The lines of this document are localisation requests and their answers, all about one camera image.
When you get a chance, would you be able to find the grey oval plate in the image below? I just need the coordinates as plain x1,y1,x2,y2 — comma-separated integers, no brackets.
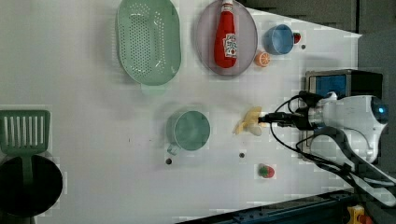
195,0,258,76

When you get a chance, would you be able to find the blue cup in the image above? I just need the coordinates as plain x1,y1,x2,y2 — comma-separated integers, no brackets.
263,24,294,55

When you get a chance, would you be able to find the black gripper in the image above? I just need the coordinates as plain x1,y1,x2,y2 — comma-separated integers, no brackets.
258,91,323,131

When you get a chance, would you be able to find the yellow red toy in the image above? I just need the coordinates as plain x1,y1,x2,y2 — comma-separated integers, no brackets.
347,205,374,224

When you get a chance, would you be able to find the blue metal frame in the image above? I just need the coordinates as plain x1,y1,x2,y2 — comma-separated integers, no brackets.
177,190,357,224

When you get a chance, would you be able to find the small strawberry behind cup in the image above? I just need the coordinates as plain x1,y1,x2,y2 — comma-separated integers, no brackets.
293,33,302,44

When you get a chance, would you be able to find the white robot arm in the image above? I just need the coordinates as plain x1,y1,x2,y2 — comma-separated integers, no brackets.
254,91,395,207

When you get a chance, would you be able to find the green mug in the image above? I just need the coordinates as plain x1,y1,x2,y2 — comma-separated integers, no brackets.
166,110,211,156

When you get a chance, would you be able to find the green slotted spatula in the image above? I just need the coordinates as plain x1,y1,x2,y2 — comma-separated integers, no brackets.
0,110,50,185

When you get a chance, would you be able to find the red ketchup bottle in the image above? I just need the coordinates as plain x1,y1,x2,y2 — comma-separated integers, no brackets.
214,0,237,68

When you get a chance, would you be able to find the black round pan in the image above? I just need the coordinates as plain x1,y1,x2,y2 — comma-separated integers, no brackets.
0,156,64,217

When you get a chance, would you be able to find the toaster oven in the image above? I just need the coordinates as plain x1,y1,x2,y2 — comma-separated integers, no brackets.
305,69,389,163

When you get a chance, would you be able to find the peeled plush banana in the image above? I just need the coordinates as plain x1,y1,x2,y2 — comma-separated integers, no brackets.
233,106,265,136

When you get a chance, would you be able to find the orange slice toy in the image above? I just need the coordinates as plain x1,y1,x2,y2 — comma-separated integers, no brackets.
254,51,271,67

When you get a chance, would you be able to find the green plastic colander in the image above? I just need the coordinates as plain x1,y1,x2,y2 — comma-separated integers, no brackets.
116,0,181,95

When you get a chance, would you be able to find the strawberry toy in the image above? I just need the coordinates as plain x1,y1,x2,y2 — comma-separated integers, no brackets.
258,164,275,178

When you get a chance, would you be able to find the black cable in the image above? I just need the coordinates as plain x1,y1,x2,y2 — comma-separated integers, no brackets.
269,94,396,188

